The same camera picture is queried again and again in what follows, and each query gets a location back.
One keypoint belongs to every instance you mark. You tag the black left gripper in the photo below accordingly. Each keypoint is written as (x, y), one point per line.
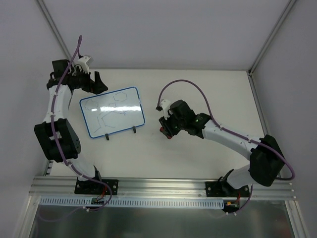
(89, 84)

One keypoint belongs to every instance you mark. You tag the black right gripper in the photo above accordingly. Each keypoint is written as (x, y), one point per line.
(167, 126)

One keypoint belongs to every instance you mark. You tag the red whiteboard eraser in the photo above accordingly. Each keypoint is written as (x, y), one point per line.
(165, 133)

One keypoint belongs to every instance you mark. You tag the blue framed whiteboard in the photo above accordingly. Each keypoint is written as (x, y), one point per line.
(112, 112)

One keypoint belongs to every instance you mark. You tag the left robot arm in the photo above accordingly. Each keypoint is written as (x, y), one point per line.
(55, 134)

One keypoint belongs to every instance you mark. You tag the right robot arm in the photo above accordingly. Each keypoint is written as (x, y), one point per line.
(263, 154)

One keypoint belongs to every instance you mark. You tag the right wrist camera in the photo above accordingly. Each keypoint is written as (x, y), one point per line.
(164, 106)

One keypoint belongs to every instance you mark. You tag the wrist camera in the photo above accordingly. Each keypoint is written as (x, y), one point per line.
(84, 63)
(164, 106)

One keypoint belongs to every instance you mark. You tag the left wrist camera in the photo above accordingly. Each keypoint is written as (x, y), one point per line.
(84, 63)

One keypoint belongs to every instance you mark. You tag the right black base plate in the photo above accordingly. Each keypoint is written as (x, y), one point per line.
(223, 189)

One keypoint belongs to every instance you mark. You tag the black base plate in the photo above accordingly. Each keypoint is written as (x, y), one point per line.
(92, 188)
(223, 189)

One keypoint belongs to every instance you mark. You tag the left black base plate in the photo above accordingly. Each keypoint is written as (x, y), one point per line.
(92, 188)

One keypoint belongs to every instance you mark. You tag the left aluminium corner post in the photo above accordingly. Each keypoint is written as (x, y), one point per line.
(53, 28)

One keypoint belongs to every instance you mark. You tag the aluminium corner post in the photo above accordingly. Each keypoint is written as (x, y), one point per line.
(53, 28)
(277, 26)

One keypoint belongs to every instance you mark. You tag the aluminium mounting rail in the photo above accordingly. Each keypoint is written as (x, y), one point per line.
(158, 188)

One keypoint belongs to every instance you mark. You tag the white slotted cable duct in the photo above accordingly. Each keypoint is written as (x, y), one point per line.
(134, 202)

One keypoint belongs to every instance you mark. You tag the right aluminium corner post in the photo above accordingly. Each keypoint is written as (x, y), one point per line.
(277, 26)

